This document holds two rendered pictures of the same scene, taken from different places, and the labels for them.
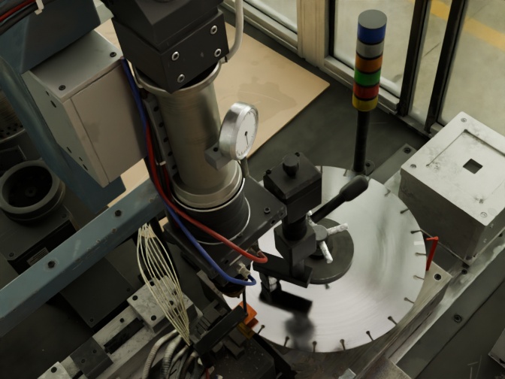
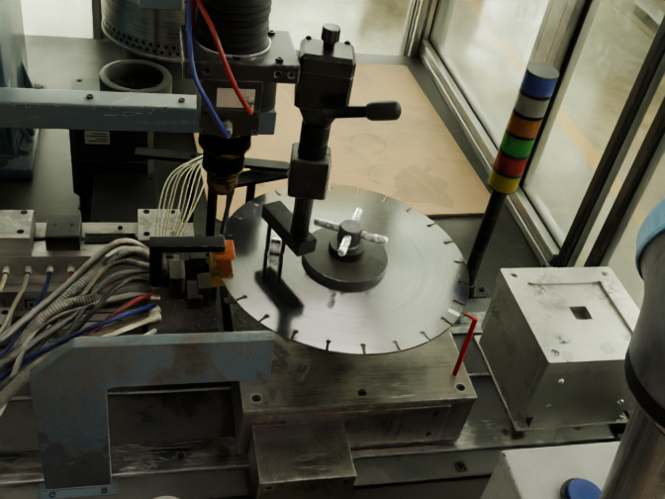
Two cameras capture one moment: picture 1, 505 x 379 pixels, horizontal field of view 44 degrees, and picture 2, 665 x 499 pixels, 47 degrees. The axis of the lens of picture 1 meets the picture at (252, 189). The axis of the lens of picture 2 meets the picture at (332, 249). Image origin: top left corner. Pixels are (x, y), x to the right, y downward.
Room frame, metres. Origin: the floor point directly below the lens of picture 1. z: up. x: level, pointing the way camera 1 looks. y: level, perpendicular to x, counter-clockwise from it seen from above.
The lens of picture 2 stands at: (-0.25, -0.31, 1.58)
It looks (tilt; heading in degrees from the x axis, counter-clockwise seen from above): 39 degrees down; 18
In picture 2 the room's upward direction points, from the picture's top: 11 degrees clockwise
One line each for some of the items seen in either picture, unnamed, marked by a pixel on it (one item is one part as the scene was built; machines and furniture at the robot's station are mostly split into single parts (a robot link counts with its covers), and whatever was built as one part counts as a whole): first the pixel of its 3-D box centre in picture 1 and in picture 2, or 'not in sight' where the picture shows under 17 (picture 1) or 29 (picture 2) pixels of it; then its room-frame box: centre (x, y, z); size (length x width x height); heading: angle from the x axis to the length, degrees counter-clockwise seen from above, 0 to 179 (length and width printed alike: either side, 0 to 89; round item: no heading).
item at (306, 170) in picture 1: (293, 210); (317, 116); (0.41, -0.05, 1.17); 0.06 x 0.05 x 0.20; 118
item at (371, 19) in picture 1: (371, 26); (539, 80); (0.75, -0.22, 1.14); 0.05 x 0.04 x 0.03; 37
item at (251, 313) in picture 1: (226, 335); (191, 262); (0.36, 0.07, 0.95); 0.10 x 0.03 x 0.07; 127
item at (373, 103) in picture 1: (365, 96); (505, 177); (0.75, -0.22, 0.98); 0.05 x 0.04 x 0.03; 37
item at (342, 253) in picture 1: (318, 246); (345, 250); (0.48, -0.09, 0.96); 0.11 x 0.11 x 0.03
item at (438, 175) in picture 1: (464, 189); (562, 349); (0.63, -0.39, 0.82); 0.18 x 0.18 x 0.15; 37
